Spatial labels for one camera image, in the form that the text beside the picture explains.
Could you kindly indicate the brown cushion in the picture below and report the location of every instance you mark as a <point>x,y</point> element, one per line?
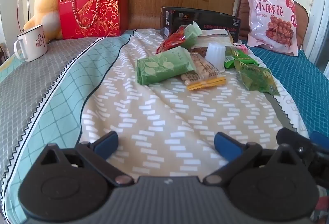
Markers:
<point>303,16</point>

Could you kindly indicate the large green leaf-print packet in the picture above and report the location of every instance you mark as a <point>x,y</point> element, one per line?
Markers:
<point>164,65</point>

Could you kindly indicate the red gift box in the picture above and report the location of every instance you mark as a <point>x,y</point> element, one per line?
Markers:
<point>102,13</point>

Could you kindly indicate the clear peanut packet yellow edge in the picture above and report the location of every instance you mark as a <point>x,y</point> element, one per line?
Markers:
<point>203,71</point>

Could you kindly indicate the teal quilted mat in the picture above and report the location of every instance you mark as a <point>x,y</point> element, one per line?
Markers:
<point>295,80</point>

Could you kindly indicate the white jelly cup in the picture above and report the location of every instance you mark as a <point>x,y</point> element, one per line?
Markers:
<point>215,56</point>

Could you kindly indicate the white window frame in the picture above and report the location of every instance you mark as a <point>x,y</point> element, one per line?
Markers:
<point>318,8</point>

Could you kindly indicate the large pink snack bag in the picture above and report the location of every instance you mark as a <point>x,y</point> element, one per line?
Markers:
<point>270,8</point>

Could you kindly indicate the white enamel mug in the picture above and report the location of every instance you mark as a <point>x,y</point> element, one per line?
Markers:
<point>32,44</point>

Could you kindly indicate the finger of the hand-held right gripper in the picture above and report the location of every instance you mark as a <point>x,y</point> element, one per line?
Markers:
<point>320,139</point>
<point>293,140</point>

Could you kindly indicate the red snack packet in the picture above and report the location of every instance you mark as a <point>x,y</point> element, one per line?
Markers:
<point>172,40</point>

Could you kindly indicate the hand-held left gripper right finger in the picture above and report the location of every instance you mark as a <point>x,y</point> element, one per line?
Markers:
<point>226,144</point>

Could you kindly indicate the green packet with smiley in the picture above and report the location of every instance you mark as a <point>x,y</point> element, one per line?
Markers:
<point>257,77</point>

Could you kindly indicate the yellow plush duck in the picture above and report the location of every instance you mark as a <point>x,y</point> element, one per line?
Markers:
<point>43,8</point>

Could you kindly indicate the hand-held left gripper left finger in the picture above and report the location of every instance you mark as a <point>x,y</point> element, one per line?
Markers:
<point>106,143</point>

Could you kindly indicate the small bright green packet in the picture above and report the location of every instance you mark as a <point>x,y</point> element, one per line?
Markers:
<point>240,59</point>

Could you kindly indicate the beige and white snack packet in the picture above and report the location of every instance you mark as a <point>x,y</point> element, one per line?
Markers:
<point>213,38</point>

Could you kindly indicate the black printed box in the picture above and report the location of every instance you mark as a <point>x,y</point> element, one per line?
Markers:
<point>210,20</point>

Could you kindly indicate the patterned bedsheet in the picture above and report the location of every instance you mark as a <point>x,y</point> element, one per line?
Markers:
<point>128,111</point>

